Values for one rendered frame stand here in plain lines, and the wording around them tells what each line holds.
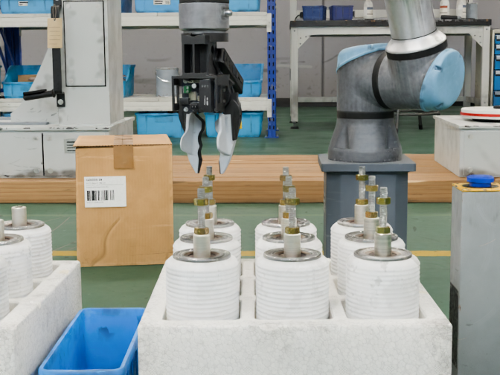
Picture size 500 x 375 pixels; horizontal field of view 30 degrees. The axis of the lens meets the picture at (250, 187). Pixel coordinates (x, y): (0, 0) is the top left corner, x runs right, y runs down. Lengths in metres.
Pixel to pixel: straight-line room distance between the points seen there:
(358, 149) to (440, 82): 0.22
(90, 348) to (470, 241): 0.61
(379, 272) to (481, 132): 2.24
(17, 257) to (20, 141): 2.13
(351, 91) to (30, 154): 1.80
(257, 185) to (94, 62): 0.74
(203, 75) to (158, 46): 8.39
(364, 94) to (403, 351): 0.79
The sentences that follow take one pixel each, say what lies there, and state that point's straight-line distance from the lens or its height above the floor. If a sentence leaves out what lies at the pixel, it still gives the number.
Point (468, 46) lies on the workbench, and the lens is 7.41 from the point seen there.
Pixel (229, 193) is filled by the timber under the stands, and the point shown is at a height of 0.04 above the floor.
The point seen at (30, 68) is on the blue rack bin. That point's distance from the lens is 6.69.
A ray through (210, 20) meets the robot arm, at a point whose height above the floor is 0.56.
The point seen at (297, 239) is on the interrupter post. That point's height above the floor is 0.27.
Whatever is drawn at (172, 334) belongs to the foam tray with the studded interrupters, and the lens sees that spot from 1.17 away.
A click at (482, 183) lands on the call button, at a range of 1.43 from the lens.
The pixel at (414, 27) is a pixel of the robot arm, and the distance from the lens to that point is 1.77.
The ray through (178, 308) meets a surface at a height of 0.19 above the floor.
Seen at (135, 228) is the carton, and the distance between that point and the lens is 2.32.
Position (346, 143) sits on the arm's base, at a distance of 1.89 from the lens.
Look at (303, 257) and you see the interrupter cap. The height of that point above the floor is 0.25.
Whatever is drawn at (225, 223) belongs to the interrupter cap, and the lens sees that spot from 1.44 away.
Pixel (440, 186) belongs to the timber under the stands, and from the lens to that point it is 3.32.
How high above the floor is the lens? 0.51
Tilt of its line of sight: 8 degrees down
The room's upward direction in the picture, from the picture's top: straight up
